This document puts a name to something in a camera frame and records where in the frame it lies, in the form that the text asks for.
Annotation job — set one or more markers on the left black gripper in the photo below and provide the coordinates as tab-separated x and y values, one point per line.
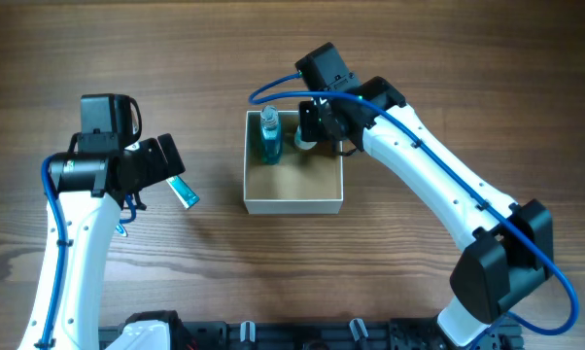
157	160

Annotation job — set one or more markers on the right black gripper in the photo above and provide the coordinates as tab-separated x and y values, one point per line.
319	120

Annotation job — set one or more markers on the white lotion tube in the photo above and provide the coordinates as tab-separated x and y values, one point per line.
300	144

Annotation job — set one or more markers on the blue mouthwash bottle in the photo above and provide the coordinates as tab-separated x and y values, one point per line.
271	134

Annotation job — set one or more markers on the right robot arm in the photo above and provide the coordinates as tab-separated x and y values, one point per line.
506	247

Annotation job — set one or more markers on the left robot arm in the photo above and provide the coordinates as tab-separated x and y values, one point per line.
104	169

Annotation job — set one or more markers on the teal Colgate toothpaste tube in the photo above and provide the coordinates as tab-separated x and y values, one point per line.
183	191

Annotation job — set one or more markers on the white cardboard box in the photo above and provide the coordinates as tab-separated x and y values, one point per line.
300	183

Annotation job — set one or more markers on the blue white toothbrush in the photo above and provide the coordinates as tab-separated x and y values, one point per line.
120	229

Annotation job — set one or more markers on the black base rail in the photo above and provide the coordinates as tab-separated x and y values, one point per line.
395	334

